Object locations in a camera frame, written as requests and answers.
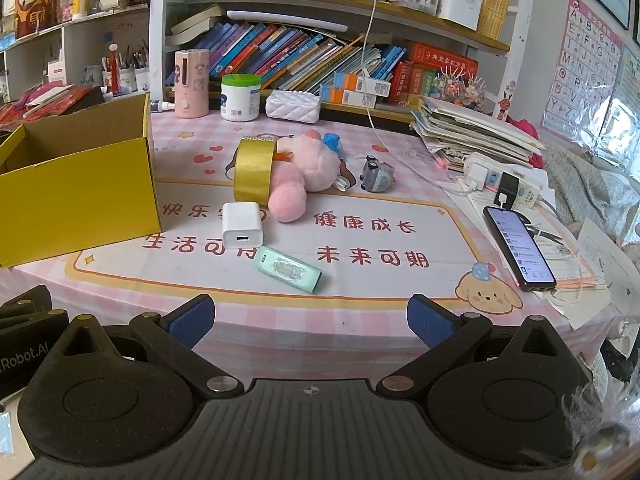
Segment black smartphone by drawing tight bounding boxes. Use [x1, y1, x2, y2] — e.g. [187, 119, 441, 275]
[482, 206, 557, 293]

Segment alphabet wall poster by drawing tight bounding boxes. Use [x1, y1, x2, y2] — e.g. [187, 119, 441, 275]
[542, 0, 623, 136]

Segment red boxed book set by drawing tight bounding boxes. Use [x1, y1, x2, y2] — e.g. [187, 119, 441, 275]
[392, 60, 441, 107]

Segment pile of red envelopes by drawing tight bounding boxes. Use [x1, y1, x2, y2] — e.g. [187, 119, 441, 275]
[0, 85, 107, 122]

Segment gold tape roll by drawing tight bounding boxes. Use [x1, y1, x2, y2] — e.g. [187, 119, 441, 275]
[233, 136, 278, 206]

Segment colourful bead decoration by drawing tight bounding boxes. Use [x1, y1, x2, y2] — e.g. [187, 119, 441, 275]
[432, 67, 488, 112]

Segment pink printed desk mat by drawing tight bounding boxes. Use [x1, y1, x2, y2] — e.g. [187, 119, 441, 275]
[10, 110, 616, 368]

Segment white rolled paper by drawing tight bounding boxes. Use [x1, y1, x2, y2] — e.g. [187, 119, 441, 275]
[227, 10, 351, 36]

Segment pile of paperback books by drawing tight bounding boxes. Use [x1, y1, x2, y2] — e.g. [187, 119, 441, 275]
[167, 5, 223, 50]

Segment white charger adapter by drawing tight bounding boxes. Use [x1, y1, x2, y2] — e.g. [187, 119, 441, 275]
[221, 202, 264, 250]

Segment stack of papers and booklets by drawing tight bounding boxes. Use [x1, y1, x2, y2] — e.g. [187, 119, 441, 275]
[410, 96, 546, 173]

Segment mint green small device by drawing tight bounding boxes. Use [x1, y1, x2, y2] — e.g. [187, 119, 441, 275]
[256, 246, 323, 295]

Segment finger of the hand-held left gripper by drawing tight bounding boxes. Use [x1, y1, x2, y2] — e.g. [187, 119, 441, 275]
[0, 309, 70, 333]
[0, 285, 53, 317]

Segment grey blanket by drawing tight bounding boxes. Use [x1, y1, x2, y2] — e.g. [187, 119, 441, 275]
[540, 130, 640, 246]

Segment white charging cable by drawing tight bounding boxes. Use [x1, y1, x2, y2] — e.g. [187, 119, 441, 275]
[362, 0, 481, 196]

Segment white wooden bookshelf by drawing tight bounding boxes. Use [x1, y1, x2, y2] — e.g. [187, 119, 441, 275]
[147, 0, 526, 126]

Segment white jar green lid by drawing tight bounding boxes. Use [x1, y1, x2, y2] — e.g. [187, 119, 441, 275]
[220, 74, 263, 122]

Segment white pen organizer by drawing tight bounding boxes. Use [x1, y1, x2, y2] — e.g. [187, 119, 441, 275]
[437, 0, 483, 31]

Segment pink plush toy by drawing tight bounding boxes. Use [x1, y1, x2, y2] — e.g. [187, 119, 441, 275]
[267, 129, 347, 224]

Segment row of colourful books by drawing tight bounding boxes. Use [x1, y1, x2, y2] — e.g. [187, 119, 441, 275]
[192, 22, 408, 92]

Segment row of yellow books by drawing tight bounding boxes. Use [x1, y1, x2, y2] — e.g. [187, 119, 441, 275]
[477, 0, 516, 41]

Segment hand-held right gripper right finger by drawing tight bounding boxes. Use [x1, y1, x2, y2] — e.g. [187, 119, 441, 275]
[376, 294, 592, 401]

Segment cartoon figure decoration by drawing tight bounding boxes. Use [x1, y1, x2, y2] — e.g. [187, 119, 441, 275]
[15, 0, 58, 39]

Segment white quilted clutch bag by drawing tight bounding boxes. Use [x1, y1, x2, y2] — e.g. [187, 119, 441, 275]
[265, 89, 322, 125]

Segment light blue wall poster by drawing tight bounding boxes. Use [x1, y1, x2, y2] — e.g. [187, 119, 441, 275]
[607, 45, 640, 163]

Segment white side shelf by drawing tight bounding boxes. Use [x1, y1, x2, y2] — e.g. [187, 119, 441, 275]
[0, 5, 151, 107]

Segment white plug adapter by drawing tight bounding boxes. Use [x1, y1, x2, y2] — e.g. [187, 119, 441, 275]
[469, 157, 494, 189]

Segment small blue plastic object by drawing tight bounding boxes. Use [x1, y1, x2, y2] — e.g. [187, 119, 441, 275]
[322, 132, 346, 162]

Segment blue orange carton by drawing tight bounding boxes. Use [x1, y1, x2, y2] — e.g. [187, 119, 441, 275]
[332, 72, 391, 97]
[320, 85, 375, 109]

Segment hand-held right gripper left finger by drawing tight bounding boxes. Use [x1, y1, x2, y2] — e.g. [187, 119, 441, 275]
[52, 295, 246, 402]

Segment small grey toy figure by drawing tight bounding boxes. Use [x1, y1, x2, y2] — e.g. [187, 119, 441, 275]
[361, 155, 398, 193]

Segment pink cartoon dispenser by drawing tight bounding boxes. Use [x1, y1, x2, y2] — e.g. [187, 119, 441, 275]
[174, 49, 211, 120]

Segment white pen cups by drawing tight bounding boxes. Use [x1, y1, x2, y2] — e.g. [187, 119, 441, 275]
[102, 42, 151, 97]

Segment black plug adapter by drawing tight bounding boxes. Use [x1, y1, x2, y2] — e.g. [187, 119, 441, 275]
[499, 172, 522, 209]

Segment yellow cardboard box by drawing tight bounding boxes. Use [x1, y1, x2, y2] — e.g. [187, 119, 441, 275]
[0, 92, 163, 268]

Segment red flat box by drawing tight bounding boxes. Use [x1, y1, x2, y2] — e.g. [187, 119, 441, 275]
[410, 42, 479, 70]

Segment person's fluffy garment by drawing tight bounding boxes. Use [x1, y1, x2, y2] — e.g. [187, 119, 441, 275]
[560, 380, 640, 480]

